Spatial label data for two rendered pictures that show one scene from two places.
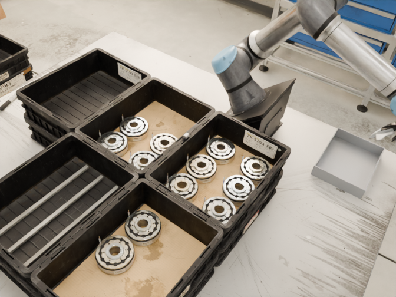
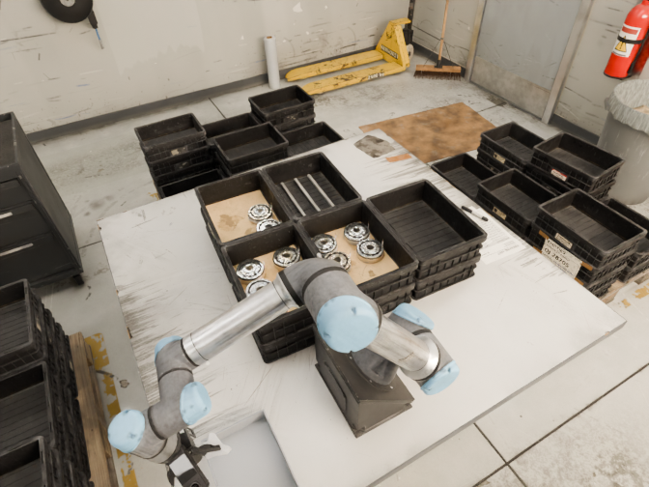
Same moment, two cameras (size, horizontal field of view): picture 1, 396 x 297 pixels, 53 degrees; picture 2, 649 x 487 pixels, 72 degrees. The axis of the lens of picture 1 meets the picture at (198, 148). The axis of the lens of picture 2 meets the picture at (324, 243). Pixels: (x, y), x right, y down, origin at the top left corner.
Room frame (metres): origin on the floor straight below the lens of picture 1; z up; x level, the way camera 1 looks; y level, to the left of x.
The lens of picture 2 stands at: (1.55, -0.85, 2.06)
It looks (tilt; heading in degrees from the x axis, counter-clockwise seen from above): 44 degrees down; 124
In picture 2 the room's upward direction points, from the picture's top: 2 degrees counter-clockwise
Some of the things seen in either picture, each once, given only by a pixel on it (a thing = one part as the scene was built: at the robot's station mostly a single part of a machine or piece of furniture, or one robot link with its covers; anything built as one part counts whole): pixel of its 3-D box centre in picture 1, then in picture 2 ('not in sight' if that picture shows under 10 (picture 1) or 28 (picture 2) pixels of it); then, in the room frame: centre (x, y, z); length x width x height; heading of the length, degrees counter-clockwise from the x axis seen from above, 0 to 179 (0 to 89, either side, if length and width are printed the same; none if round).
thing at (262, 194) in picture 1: (219, 174); (279, 280); (0.83, -0.08, 0.87); 0.40 x 0.30 x 0.11; 148
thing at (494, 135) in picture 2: not in sight; (512, 162); (1.21, 1.94, 0.31); 0.40 x 0.30 x 0.34; 152
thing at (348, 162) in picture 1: (348, 161); (250, 469); (1.09, -0.60, 0.73); 0.27 x 0.20 x 0.05; 151
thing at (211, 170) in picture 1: (201, 165); not in sight; (0.86, -0.02, 0.86); 0.10 x 0.10 x 0.01
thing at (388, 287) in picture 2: (148, 132); (354, 252); (0.99, 0.18, 0.87); 0.40 x 0.30 x 0.11; 148
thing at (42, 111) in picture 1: (86, 85); (423, 217); (1.15, 0.43, 0.92); 0.40 x 0.30 x 0.02; 148
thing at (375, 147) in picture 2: not in sight; (373, 145); (0.58, 1.10, 0.71); 0.22 x 0.19 x 0.01; 151
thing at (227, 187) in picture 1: (238, 187); (260, 290); (0.79, -0.14, 0.86); 0.10 x 0.10 x 0.01
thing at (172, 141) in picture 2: not in sight; (178, 158); (-0.73, 0.78, 0.37); 0.40 x 0.30 x 0.45; 62
